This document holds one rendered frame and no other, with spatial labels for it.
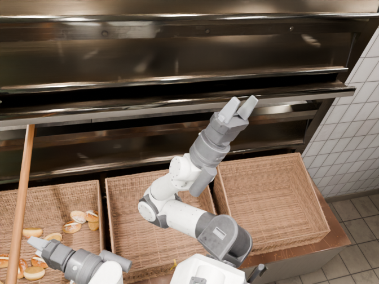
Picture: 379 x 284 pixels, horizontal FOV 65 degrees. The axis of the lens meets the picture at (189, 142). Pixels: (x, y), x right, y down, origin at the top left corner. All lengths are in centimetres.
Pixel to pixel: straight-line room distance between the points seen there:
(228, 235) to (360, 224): 223
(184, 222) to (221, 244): 15
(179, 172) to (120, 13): 57
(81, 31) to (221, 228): 78
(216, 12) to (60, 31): 53
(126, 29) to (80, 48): 18
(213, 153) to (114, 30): 59
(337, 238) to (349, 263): 71
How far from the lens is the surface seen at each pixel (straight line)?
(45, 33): 114
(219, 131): 69
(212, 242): 87
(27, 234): 182
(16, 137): 148
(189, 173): 79
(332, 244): 203
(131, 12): 107
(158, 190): 95
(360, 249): 286
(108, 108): 113
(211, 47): 124
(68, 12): 108
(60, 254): 96
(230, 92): 130
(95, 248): 175
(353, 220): 299
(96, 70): 119
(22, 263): 176
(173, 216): 98
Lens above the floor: 218
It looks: 47 degrees down
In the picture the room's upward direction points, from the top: 9 degrees clockwise
